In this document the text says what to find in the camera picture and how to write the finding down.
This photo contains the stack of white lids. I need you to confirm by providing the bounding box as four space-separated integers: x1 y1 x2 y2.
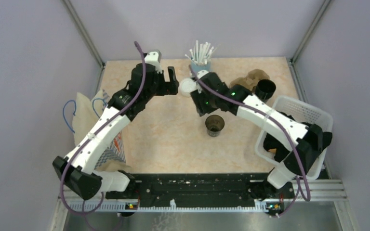
178 77 196 97

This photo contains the single dark coffee cup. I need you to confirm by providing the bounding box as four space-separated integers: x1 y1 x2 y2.
205 115 225 137

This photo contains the stack of black cups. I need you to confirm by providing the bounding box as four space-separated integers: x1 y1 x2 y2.
254 79 277 103

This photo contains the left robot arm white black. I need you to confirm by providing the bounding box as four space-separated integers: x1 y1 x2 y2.
53 64 179 200

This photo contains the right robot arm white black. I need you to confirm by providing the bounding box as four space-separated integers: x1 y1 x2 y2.
190 70 330 198

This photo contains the patterned paper takeout bag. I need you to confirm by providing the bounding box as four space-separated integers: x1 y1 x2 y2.
66 90 133 174

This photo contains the blue straw holder cup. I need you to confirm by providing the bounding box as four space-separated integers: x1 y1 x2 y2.
190 62 211 74

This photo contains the brown pulp cup carrier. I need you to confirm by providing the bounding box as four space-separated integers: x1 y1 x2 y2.
229 69 270 93

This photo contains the bundle of white straws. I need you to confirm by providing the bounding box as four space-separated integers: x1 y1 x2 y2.
185 40 219 66

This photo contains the black cloth in basket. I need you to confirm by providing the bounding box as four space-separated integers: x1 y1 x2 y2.
263 110 333 163

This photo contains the white plastic basket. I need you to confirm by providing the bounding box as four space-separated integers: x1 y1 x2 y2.
255 96 333 180

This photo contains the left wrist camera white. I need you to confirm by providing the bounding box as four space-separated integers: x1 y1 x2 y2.
144 50 162 73

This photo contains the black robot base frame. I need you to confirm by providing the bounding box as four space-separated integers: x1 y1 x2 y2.
106 173 294 208

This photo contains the white cable duct strip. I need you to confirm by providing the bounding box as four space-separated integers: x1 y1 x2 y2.
68 199 282 213

